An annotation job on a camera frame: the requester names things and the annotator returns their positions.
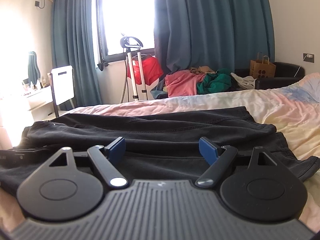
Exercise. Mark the vanity mirror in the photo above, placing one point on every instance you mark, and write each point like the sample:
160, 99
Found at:
33, 69

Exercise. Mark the teal left curtain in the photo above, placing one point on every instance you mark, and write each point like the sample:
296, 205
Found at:
72, 45

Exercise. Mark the wall socket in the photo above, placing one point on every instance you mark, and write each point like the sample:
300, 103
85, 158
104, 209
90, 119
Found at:
308, 57

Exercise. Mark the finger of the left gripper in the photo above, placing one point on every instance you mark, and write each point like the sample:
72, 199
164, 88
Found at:
24, 155

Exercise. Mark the red garment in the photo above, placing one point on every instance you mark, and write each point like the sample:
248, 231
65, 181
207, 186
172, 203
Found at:
151, 69

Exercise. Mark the white garment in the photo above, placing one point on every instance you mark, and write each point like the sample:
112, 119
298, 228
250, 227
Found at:
247, 82

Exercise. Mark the black armchair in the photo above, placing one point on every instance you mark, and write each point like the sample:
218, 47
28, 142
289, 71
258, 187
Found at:
286, 74

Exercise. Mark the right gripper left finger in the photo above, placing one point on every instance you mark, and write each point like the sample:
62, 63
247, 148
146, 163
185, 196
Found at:
104, 159

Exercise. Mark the pastel bed sheet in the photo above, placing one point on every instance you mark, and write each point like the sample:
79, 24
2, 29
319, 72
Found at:
293, 110

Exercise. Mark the black pants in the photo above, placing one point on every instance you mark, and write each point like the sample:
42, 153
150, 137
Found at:
163, 146

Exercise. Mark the dark chair white back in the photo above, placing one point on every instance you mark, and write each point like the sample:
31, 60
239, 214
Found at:
62, 87

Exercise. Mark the pink garment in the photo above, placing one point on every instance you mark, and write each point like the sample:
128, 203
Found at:
182, 83

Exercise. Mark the white dresser desk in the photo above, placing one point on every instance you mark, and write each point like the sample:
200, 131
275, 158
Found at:
19, 111

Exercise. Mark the green garment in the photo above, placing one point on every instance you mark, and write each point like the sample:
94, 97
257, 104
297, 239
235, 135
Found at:
215, 82

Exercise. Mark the brown paper bag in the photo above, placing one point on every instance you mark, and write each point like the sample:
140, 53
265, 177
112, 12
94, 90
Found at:
261, 67

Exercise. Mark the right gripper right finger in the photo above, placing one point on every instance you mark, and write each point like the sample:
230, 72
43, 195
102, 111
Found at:
220, 159

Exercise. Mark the blue-grey right curtain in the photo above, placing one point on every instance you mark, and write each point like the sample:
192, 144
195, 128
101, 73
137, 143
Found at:
215, 33

